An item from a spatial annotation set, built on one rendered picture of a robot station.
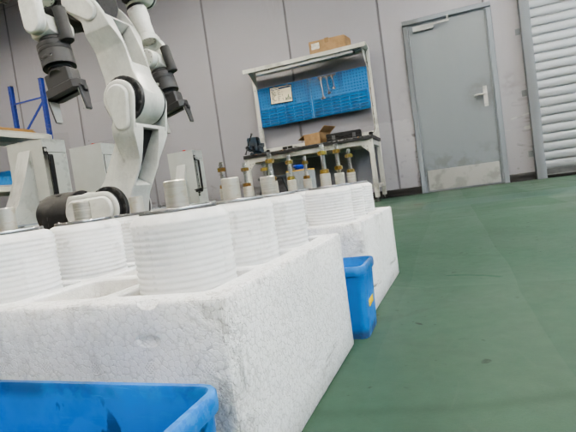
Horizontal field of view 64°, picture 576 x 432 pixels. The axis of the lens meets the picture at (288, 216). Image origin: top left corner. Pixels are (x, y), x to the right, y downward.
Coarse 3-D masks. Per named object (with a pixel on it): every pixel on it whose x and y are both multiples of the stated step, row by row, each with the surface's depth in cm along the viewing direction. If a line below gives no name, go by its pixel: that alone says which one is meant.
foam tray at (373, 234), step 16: (384, 208) 115; (336, 224) 89; (352, 224) 87; (368, 224) 93; (384, 224) 110; (352, 240) 87; (368, 240) 91; (384, 240) 108; (352, 256) 87; (384, 256) 105; (384, 272) 103; (384, 288) 101
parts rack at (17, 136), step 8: (40, 80) 616; (8, 88) 636; (40, 88) 618; (16, 104) 635; (40, 104) 624; (16, 112) 640; (48, 112) 622; (16, 120) 641; (32, 120) 631; (48, 120) 620; (16, 128) 638; (48, 128) 620; (0, 136) 552; (8, 136) 560; (16, 136) 571; (24, 136) 582; (32, 136) 593; (40, 136) 605; (48, 136) 617; (0, 144) 613; (8, 144) 624; (0, 192) 606; (8, 192) 616
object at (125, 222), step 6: (132, 216) 72; (138, 216) 72; (120, 222) 72; (126, 222) 72; (126, 228) 72; (126, 234) 72; (126, 240) 72; (126, 246) 72; (132, 246) 72; (126, 252) 72; (132, 252) 72; (126, 258) 72; (132, 258) 72
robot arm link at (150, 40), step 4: (144, 32) 169; (148, 32) 169; (152, 32) 170; (144, 36) 169; (148, 36) 169; (152, 36) 170; (156, 36) 172; (144, 40) 170; (148, 40) 171; (152, 40) 172; (156, 40) 172; (160, 40) 174; (144, 44) 172; (148, 44) 173; (152, 44) 174; (156, 44) 174; (160, 44) 173; (164, 44) 175; (148, 48) 174; (152, 48) 175; (156, 48) 174; (160, 52) 175
